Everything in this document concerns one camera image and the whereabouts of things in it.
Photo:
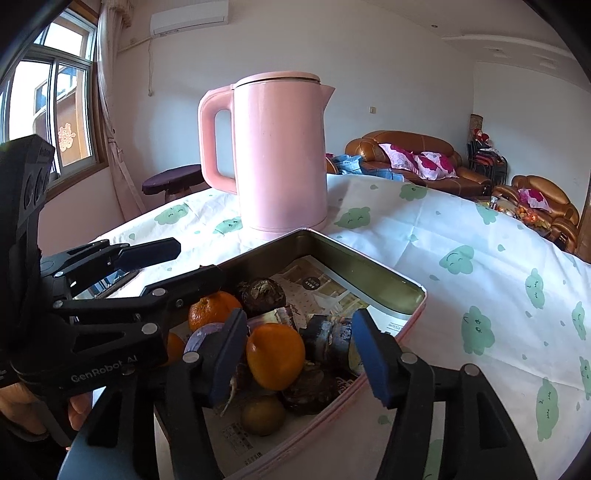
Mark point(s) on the pink floral pillow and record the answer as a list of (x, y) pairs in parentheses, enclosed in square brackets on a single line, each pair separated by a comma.
[(533, 199), (436, 166), (399, 157)]

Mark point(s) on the pink curtain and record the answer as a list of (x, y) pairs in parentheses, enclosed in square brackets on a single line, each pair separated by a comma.
[(115, 115)]

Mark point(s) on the blue checked cloth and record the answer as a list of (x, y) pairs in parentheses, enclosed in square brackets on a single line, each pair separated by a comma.
[(351, 164)]

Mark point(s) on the white air conditioner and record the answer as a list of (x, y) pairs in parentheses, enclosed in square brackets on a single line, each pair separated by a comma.
[(189, 16)]

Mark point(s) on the large brown leather armchair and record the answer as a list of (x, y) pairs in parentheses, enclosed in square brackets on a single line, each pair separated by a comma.
[(563, 217)]

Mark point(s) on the tall woven vase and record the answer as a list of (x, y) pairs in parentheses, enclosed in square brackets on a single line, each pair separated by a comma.
[(476, 125)]

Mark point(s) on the dark brown water chestnut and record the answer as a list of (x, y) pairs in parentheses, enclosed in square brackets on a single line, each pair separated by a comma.
[(261, 295), (307, 390)]

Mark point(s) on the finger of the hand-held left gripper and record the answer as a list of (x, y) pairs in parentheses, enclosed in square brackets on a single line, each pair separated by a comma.
[(147, 254), (184, 288)]

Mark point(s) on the stack of dark chairs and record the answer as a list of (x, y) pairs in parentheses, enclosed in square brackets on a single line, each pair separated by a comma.
[(487, 161)]

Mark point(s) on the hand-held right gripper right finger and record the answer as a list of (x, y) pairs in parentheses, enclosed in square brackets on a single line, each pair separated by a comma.
[(374, 364)]

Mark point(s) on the printed paper leaflet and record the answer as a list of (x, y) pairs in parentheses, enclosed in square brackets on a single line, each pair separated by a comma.
[(323, 290)]

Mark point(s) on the pink electric kettle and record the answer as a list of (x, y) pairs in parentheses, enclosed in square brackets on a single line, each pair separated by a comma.
[(277, 161)]

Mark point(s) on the person's left hand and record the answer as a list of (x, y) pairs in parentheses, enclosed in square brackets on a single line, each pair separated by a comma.
[(78, 410)]

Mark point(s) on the cluttered coffee table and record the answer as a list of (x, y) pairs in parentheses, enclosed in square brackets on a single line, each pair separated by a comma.
[(521, 213)]

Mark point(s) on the sliding glass window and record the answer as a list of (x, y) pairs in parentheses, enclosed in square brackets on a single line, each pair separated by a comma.
[(46, 106)]

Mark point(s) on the brown leather sofa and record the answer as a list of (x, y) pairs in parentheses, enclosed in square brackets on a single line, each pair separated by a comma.
[(471, 177)]

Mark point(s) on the metal tin tray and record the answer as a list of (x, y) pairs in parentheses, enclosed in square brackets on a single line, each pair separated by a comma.
[(369, 277)]

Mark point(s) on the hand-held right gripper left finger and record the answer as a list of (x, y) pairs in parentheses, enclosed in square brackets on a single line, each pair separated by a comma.
[(228, 360)]

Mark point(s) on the dark purple round stool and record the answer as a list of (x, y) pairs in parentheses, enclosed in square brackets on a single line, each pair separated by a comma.
[(171, 180)]

